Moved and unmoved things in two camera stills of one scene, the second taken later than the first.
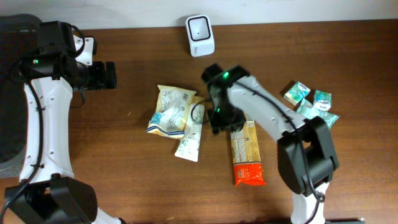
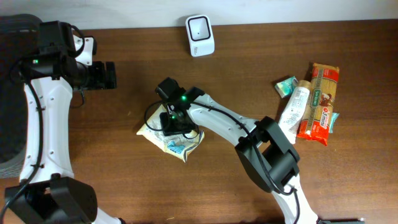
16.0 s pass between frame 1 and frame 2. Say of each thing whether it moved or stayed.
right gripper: moved
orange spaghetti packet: moved
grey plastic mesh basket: stayed
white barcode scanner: stayed
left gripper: stayed
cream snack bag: moved
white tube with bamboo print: moved
